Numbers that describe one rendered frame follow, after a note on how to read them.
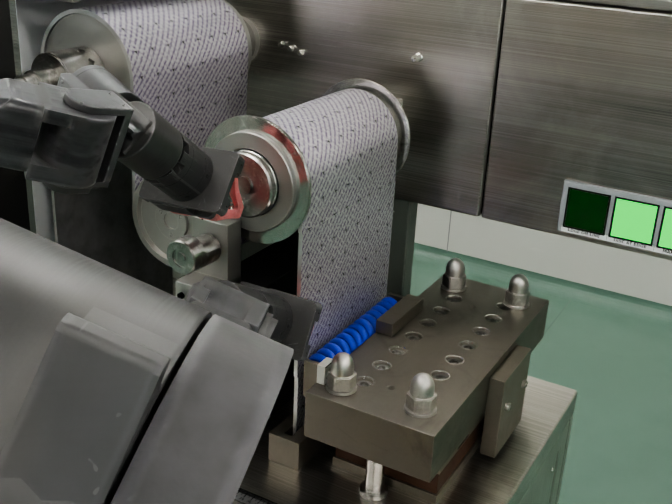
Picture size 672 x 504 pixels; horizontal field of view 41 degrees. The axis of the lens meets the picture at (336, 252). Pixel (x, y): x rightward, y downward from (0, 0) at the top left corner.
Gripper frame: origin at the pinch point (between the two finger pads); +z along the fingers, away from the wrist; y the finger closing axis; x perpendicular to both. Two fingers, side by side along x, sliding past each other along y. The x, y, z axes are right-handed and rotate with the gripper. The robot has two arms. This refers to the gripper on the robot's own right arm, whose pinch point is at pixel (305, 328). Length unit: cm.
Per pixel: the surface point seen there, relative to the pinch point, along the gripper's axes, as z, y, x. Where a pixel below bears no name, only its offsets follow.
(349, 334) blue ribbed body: 8.0, 2.2, 0.7
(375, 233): 11.0, 0.3, 14.2
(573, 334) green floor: 252, -16, 20
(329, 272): 1.3, 0.2, 7.3
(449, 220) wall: 272, -84, 55
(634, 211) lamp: 19.3, 29.8, 25.8
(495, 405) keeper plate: 13.2, 21.2, -2.4
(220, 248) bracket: -10.5, -7.9, 6.0
